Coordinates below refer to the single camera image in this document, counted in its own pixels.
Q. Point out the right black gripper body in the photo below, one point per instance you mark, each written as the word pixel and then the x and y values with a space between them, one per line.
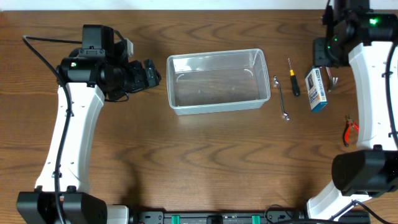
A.
pixel 328 53

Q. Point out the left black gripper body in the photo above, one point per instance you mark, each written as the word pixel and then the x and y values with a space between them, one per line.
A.
pixel 133 81

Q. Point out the small black-handled hammer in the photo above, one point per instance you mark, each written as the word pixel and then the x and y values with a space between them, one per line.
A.
pixel 332 80

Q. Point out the white blue cardboard box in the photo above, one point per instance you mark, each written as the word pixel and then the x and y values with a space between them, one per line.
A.
pixel 315 89

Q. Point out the black yellow screwdriver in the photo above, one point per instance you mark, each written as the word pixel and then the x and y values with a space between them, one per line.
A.
pixel 293 79

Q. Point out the clear plastic container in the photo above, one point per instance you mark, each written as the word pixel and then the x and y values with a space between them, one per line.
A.
pixel 221 81

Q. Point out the small silver wrench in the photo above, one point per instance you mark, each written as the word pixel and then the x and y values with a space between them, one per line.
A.
pixel 284 113

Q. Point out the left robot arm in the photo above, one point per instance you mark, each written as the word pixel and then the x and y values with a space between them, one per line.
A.
pixel 99 70

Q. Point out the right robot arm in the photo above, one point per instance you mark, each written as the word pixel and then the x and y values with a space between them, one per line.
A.
pixel 366 41

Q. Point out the red-handled pliers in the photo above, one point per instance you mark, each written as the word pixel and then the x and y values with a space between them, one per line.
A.
pixel 350 124

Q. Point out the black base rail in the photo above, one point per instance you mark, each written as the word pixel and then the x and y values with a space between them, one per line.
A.
pixel 274 215

